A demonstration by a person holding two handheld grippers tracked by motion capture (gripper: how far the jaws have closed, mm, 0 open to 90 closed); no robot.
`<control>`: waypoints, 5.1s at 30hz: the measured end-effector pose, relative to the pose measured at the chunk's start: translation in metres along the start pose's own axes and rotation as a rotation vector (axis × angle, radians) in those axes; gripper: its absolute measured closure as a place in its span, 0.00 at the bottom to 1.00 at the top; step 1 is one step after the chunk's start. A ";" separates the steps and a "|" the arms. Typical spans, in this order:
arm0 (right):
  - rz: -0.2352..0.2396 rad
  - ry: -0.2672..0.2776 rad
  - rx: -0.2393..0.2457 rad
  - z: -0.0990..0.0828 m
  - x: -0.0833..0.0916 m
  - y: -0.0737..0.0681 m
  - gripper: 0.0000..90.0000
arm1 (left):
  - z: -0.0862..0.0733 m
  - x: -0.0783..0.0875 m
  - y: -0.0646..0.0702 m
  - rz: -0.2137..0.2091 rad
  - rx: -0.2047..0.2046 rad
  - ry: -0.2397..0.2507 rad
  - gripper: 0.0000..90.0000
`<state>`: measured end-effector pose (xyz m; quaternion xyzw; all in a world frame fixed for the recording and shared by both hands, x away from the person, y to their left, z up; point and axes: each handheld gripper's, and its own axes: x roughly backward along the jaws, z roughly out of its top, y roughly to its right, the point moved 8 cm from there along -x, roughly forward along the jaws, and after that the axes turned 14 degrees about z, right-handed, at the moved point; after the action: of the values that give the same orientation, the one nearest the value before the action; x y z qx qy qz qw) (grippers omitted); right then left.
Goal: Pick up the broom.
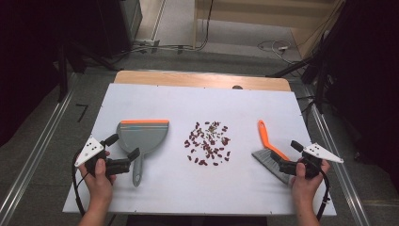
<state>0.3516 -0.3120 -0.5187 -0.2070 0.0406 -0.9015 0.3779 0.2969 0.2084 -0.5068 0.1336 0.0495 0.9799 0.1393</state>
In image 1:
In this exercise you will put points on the black curtain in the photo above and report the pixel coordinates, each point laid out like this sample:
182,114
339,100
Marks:
367,78
31,47

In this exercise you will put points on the orange brush with grey bristles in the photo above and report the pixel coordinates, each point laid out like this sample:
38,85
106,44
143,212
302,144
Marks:
266,157

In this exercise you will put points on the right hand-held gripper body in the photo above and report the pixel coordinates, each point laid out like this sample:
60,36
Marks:
316,153

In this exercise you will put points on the black stand leg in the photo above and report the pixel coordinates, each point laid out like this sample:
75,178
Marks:
291,67

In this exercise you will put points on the white board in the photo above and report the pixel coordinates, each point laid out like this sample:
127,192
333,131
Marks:
200,188

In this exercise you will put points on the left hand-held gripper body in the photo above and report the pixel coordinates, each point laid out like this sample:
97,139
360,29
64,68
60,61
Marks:
89,150

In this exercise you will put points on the person's left hand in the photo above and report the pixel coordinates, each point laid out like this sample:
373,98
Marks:
100,186

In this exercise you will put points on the pile of red beans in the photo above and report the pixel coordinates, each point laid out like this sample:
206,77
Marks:
207,145

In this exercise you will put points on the person's right hand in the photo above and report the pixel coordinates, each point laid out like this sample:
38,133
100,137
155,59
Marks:
304,188

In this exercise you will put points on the grey dustpan with orange lip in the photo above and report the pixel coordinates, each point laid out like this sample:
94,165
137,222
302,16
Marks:
145,138

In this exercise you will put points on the wooden table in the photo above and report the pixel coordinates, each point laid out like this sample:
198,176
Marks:
200,80

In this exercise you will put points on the light wooden cabinet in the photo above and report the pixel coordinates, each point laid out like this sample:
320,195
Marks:
266,15

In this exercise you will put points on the aluminium floor rail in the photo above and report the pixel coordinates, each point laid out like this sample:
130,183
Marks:
34,150
338,157

